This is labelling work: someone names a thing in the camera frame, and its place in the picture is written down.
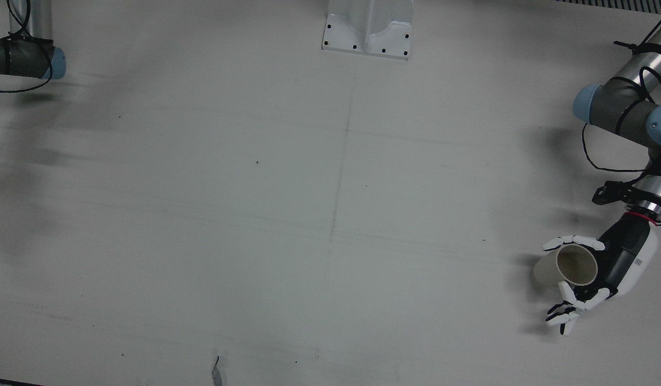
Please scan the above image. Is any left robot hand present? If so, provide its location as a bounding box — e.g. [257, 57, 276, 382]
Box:
[542, 212, 659, 337]

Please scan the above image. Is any beige cup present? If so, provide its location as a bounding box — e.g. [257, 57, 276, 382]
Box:
[533, 244, 599, 294]

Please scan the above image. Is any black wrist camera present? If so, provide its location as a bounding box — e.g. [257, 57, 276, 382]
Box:
[592, 181, 640, 207]

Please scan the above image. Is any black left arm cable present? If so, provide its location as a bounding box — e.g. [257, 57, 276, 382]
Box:
[581, 10, 661, 174]

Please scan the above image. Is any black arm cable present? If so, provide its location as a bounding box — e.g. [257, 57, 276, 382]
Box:
[0, 0, 55, 94]
[581, 10, 661, 174]

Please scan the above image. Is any white arm mount base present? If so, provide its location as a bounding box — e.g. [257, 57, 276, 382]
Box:
[322, 0, 414, 61]

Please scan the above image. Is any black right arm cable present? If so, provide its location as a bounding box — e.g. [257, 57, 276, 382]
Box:
[0, 0, 55, 94]

